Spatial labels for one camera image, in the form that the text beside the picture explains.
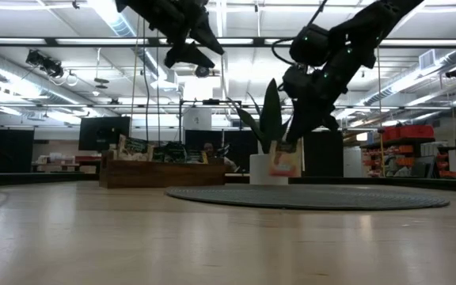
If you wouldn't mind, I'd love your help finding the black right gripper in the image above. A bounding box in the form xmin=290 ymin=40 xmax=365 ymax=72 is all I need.
xmin=282 ymin=65 xmax=350 ymax=144

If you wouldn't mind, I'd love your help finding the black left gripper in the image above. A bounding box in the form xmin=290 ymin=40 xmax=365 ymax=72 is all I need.
xmin=150 ymin=0 xmax=226 ymax=70

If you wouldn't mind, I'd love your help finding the green plant in white pot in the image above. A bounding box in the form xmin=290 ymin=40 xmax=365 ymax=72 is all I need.
xmin=230 ymin=78 xmax=295 ymax=186

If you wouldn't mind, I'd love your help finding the black partition panel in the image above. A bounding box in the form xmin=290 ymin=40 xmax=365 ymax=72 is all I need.
xmin=184 ymin=129 xmax=259 ymax=174
xmin=0 ymin=127 xmax=35 ymax=186
xmin=302 ymin=130 xmax=345 ymax=179

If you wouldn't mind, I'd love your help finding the yellow pole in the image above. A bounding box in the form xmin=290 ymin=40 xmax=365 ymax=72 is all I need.
xmin=378 ymin=128 xmax=387 ymax=178

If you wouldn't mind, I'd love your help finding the round grey woven mat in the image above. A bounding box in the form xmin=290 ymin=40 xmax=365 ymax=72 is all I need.
xmin=165 ymin=184 xmax=450 ymax=211

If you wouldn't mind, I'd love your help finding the person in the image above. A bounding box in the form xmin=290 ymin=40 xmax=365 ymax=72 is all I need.
xmin=202 ymin=141 xmax=240 ymax=172

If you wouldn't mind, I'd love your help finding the shelf with red bins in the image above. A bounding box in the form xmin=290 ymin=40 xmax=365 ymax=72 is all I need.
xmin=360 ymin=123 xmax=456 ymax=180

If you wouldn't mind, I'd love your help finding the black monitor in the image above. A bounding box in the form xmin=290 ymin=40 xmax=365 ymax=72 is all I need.
xmin=78 ymin=115 xmax=131 ymax=153

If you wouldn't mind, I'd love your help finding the wooden compartment tray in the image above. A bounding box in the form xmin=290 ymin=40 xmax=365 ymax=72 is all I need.
xmin=98 ymin=150 xmax=227 ymax=189

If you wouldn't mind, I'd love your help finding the white ceiling vent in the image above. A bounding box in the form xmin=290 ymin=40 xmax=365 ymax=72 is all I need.
xmin=418 ymin=48 xmax=437 ymax=70

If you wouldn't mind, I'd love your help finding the cluttered background desk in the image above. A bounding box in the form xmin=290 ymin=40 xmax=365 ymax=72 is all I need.
xmin=33 ymin=152 xmax=105 ymax=174

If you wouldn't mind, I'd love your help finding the thin hanging cable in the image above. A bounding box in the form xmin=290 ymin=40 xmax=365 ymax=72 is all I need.
xmin=155 ymin=27 xmax=162 ymax=158

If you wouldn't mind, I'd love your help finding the black background rig frame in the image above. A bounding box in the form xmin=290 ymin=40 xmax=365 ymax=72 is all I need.
xmin=177 ymin=98 xmax=245 ymax=159

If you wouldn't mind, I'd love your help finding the black hanging cable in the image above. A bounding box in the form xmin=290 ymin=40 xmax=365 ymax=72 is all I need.
xmin=142 ymin=15 xmax=151 ymax=158

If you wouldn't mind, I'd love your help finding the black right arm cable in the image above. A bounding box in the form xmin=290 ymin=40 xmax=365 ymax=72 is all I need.
xmin=271 ymin=0 xmax=330 ymax=67

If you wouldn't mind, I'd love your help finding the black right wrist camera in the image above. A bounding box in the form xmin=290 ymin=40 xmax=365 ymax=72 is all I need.
xmin=289 ymin=23 xmax=332 ymax=67

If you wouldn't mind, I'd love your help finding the silver ceiling air duct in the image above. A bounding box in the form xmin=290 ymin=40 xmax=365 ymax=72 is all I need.
xmin=360 ymin=47 xmax=456 ymax=108
xmin=87 ymin=0 xmax=173 ymax=86

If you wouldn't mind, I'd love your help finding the black table frame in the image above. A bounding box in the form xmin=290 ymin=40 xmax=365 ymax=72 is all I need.
xmin=0 ymin=170 xmax=456 ymax=195

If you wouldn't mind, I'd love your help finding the black ceiling camera cluster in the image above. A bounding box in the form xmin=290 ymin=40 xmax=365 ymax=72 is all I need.
xmin=25 ymin=49 xmax=79 ymax=87

